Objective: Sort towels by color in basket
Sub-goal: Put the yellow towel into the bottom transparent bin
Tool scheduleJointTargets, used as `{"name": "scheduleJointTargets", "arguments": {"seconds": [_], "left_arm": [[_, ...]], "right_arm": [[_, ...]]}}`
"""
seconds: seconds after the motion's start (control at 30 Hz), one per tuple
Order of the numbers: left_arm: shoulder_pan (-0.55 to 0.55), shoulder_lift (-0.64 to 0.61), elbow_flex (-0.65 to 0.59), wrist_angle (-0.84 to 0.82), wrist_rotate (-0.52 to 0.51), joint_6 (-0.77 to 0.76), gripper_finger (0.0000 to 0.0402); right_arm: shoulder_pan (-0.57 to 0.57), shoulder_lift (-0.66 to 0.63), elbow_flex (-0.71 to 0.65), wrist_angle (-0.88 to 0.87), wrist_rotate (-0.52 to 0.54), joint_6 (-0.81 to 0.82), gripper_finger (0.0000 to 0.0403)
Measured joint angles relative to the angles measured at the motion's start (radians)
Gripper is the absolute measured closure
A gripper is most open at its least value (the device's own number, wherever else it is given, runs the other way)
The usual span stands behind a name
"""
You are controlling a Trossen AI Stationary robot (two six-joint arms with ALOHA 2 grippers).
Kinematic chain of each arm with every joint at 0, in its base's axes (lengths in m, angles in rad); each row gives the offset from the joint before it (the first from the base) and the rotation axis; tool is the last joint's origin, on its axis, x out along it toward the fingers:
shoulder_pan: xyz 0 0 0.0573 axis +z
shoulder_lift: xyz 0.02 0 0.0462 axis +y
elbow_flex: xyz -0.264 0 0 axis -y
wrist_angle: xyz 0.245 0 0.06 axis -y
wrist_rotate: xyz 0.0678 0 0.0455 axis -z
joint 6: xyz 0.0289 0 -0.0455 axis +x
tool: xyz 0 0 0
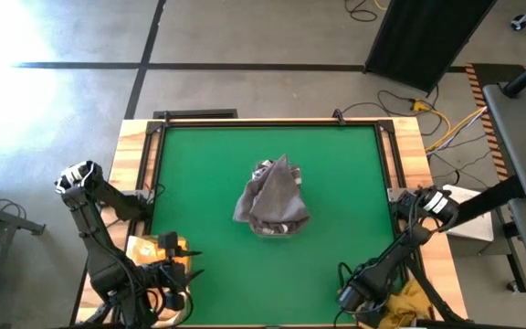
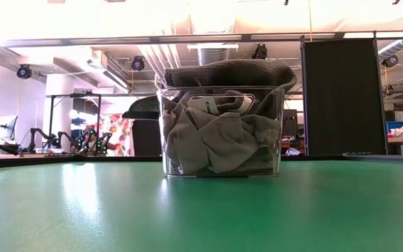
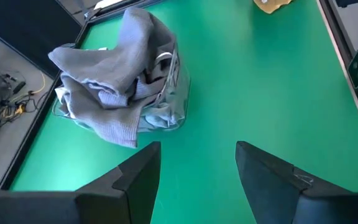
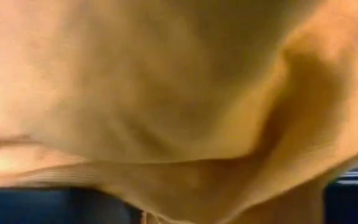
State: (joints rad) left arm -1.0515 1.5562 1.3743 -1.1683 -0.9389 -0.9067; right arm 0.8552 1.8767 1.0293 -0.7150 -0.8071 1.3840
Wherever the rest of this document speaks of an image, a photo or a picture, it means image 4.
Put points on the mustard yellow towel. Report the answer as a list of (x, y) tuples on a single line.
[(182, 93)]

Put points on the green table mat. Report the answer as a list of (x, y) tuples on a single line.
[(26, 207)]

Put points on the peach striped towel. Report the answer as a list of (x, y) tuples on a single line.
[(17, 168)]

